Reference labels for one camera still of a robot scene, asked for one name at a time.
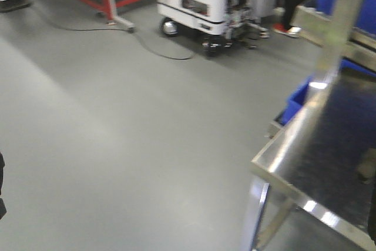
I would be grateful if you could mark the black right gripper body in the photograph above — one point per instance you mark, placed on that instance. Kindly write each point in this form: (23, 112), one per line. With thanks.
(372, 217)

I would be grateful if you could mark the lower blue plastic bin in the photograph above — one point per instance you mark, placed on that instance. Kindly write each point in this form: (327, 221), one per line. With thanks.
(296, 99)

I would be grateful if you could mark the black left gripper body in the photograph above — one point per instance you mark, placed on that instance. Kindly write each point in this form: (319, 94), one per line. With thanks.
(2, 205)

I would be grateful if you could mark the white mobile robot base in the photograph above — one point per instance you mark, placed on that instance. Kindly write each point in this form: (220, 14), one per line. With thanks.
(222, 23)

